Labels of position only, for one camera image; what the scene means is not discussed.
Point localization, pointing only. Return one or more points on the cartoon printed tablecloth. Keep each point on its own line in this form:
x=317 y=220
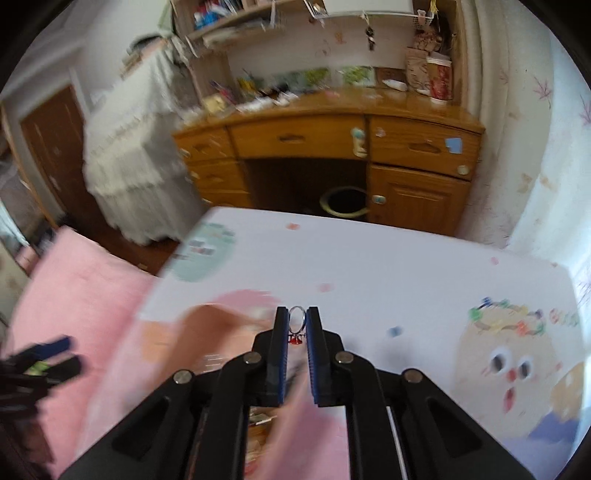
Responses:
x=369 y=267

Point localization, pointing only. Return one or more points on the white leaf print curtain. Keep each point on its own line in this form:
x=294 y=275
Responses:
x=554 y=184

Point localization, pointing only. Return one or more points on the white lace cover cloth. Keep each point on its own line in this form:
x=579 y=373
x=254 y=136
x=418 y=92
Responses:
x=129 y=161

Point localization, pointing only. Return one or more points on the brown wooden door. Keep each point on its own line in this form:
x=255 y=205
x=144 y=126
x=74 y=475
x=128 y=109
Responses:
x=51 y=147

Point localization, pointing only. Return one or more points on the hanging keys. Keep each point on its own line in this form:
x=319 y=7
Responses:
x=370 y=38

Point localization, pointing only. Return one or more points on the wooden bookshelf hutch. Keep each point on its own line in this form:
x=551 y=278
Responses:
x=207 y=74

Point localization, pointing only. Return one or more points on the wooden desk with drawers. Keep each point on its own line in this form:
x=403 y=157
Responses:
x=300 y=136

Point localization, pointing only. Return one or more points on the yellow mug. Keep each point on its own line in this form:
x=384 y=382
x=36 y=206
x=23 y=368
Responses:
x=214 y=104

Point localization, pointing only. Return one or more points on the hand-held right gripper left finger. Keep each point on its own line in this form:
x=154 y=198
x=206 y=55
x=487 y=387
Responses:
x=277 y=364

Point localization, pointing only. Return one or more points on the orange plastic box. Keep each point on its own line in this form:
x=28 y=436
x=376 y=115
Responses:
x=207 y=328

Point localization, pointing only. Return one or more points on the long white box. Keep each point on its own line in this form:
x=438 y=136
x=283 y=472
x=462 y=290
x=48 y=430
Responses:
x=369 y=5

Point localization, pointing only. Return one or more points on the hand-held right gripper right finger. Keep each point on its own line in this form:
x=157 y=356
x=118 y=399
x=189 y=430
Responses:
x=316 y=364

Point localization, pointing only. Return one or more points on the red paper cup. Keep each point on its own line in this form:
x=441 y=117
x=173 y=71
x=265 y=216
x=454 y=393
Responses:
x=439 y=81

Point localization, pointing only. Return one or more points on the round dark waste bin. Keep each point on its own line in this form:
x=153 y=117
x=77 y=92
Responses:
x=345 y=203

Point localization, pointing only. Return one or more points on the stack of books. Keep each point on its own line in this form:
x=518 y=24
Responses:
x=143 y=50

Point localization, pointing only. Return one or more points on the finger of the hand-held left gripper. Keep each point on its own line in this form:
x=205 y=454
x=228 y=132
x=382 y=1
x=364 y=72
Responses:
x=55 y=345
x=67 y=368

